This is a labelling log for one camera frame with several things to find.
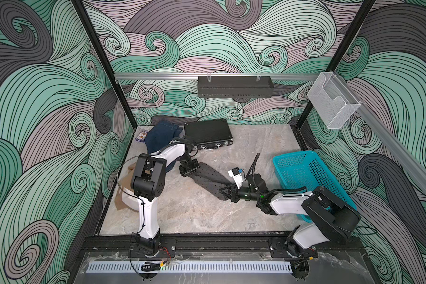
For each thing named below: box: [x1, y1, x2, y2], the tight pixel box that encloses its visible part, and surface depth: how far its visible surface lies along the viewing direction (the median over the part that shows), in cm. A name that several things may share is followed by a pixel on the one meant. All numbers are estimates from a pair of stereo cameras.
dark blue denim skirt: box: [144, 120, 184, 154], surface depth 116 cm
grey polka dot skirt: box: [186, 161, 232, 201], surface depth 87 cm
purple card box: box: [134, 130, 150, 143], surface depth 116 cm
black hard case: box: [184, 118, 234, 151], surface depth 116 cm
